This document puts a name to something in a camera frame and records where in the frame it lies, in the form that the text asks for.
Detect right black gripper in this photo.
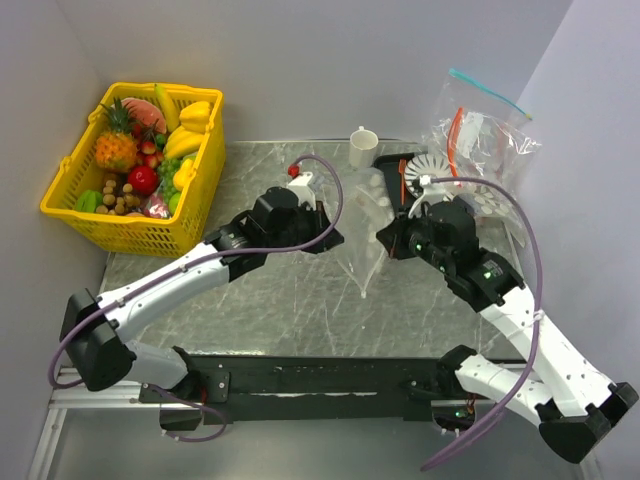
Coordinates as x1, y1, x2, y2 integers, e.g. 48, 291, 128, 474
376, 203, 452, 273

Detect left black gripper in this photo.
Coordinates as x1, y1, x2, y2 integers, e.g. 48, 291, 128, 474
266, 200, 345, 254

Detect polka dot zip bag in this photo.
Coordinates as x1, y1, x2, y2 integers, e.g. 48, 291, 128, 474
336, 167, 395, 298

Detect toy pineapple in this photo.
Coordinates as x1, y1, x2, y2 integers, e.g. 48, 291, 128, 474
95, 98, 138, 174

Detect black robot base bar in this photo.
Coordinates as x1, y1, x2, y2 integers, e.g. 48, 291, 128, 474
139, 355, 470, 432

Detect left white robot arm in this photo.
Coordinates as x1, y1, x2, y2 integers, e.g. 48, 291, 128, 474
58, 187, 344, 402

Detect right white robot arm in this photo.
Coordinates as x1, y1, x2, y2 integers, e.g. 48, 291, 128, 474
376, 202, 639, 468

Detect clear zip bag orange seal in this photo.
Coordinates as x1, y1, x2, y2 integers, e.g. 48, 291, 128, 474
425, 110, 541, 246

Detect clear zip bag blue seal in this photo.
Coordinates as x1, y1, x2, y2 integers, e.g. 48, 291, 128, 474
423, 69, 532, 145

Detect striped white plate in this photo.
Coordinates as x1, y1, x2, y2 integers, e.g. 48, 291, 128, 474
404, 153, 451, 198

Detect white ceramic mug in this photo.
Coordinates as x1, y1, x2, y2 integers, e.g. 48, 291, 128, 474
348, 126, 379, 169

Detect yellow toy lemon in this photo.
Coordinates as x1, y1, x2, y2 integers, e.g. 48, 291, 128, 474
173, 157, 196, 192

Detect green toy apple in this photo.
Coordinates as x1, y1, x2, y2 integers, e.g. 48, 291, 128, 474
167, 192, 181, 216

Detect yellow toy banana bunch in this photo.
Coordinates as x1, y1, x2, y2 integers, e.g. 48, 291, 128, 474
164, 126, 205, 159

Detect green toy grapes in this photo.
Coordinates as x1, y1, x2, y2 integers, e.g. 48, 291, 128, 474
156, 158, 182, 200

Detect yellow plastic basket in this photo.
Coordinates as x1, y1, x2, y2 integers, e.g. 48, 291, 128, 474
40, 83, 226, 258

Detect yellow toy bell pepper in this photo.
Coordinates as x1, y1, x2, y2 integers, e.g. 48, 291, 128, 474
179, 101, 212, 134

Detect red toy apple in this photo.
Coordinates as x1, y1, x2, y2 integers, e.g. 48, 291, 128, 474
127, 165, 159, 196

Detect red toy strawberries bunch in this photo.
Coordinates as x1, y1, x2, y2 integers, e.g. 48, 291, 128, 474
132, 122, 166, 170

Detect brown toy longan bunch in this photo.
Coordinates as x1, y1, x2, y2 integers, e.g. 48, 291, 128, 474
95, 179, 141, 216

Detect toy watermelon slice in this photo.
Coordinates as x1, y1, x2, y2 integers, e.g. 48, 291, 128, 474
122, 97, 167, 134

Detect green toy starfruit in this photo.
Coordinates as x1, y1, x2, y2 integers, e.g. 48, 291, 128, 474
74, 190, 103, 213

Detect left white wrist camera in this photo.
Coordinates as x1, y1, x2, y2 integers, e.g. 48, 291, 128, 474
286, 165, 316, 210

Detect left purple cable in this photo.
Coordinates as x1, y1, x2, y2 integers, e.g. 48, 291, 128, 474
47, 154, 345, 391

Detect purple cable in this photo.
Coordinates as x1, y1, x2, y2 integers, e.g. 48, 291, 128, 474
47, 154, 345, 391
419, 175, 544, 472

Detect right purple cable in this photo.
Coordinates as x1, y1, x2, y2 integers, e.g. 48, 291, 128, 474
419, 175, 544, 472

